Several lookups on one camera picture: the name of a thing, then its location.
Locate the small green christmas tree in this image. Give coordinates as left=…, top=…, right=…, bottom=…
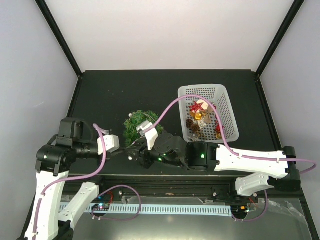
left=123, top=110, right=164, bottom=151

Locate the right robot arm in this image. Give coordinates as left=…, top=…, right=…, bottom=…
left=125, top=132, right=301, bottom=202

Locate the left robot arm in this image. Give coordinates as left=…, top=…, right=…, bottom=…
left=20, top=117, right=120, bottom=240

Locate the red star tree topper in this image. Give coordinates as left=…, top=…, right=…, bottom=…
left=189, top=101, right=204, bottom=114

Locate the brown pine cone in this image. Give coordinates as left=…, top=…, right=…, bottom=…
left=185, top=119, right=194, bottom=129
left=190, top=123, right=202, bottom=136

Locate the white perforated plastic basket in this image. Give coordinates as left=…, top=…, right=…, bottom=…
left=178, top=84, right=240, bottom=144

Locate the white snowflake ornament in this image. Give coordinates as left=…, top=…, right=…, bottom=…
left=197, top=120, right=208, bottom=129

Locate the gold gift box ornament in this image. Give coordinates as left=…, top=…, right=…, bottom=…
left=194, top=112, right=203, bottom=121

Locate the burlap bow ornament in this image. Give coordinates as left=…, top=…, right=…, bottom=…
left=202, top=105, right=214, bottom=124

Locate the gold bell ornament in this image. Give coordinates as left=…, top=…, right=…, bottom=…
left=215, top=133, right=222, bottom=140

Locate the red gift box ornament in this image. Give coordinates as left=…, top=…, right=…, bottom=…
left=215, top=124, right=224, bottom=133

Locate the white round foam ornament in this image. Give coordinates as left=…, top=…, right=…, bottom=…
left=196, top=99, right=209, bottom=112

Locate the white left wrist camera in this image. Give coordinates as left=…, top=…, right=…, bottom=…
left=97, top=134, right=120, bottom=155

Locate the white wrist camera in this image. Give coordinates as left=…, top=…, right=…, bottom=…
left=136, top=120, right=159, bottom=151
left=97, top=134, right=120, bottom=155

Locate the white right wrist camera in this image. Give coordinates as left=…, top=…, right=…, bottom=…
left=136, top=120, right=159, bottom=151

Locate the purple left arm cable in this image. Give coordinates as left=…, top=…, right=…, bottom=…
left=31, top=123, right=143, bottom=240

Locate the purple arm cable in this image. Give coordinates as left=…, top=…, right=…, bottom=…
left=31, top=123, right=143, bottom=240
left=147, top=94, right=318, bottom=223

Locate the light blue cable duct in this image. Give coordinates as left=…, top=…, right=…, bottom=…
left=58, top=202, right=233, bottom=218

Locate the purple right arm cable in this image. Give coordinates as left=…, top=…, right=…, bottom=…
left=147, top=94, right=318, bottom=223

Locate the black frame post left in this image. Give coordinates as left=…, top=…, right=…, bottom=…
left=35, top=0, right=83, bottom=78

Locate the black frame post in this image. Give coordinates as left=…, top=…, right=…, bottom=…
left=35, top=0, right=83, bottom=78
left=254, top=0, right=306, bottom=77

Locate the black frame post right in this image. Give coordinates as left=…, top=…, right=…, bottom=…
left=254, top=0, right=306, bottom=77

